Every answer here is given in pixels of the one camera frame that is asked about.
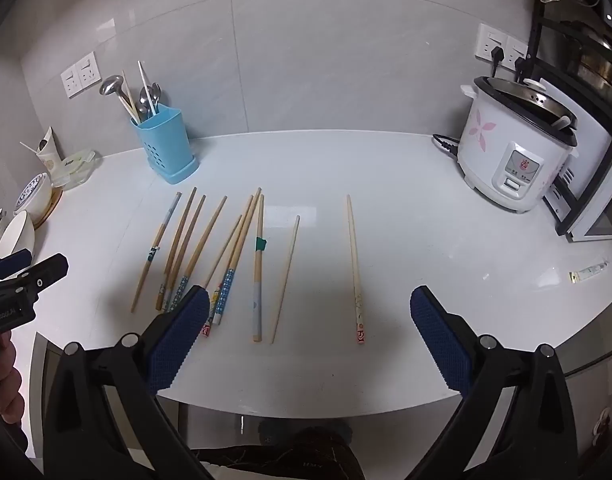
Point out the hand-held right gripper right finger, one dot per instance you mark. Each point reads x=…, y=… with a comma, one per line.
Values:
x=438, y=340

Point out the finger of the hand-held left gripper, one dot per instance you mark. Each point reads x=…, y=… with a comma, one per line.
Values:
x=46, y=272
x=13, y=261

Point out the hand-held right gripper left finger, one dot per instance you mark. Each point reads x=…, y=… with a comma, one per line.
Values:
x=178, y=340

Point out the green-taped wooden chopstick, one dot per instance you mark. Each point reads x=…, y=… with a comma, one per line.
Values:
x=258, y=270

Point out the red-printed wooden chopstick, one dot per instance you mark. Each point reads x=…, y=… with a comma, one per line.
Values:
x=355, y=270

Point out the bunch of wooden chopsticks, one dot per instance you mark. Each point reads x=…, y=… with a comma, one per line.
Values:
x=208, y=232

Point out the plain thin wooden chopstick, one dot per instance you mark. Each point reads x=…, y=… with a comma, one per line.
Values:
x=285, y=280

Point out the blue plastic utensil holder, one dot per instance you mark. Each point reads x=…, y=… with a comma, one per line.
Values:
x=166, y=145

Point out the person's left hand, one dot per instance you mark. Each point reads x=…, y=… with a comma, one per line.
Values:
x=3, y=375

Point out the plain white bowl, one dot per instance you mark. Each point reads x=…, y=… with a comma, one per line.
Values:
x=16, y=240

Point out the blue patterned white bowl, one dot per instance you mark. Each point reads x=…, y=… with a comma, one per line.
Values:
x=33, y=200

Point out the round wooden board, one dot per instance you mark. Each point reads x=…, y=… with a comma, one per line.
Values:
x=53, y=207

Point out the clear glass container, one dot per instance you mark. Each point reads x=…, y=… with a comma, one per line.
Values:
x=75, y=170

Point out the white paper cup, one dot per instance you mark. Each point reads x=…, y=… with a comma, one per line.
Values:
x=48, y=152

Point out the small white tube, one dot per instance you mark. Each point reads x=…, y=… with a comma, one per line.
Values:
x=588, y=271

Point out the white flowered rice cooker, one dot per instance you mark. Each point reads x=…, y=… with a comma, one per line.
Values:
x=490, y=150

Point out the pale wooden chopstick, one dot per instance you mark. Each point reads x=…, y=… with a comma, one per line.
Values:
x=129, y=92

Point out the steel ladle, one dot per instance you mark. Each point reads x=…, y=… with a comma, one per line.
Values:
x=111, y=85

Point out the steel spoon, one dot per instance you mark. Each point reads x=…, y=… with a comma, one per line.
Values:
x=156, y=91
x=145, y=97

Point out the black power plug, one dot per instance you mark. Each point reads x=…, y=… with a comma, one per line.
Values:
x=520, y=65
x=495, y=57

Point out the steel pot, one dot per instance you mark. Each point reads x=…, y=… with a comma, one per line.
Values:
x=598, y=67

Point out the black metal rack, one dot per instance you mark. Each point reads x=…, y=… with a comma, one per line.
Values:
x=538, y=35

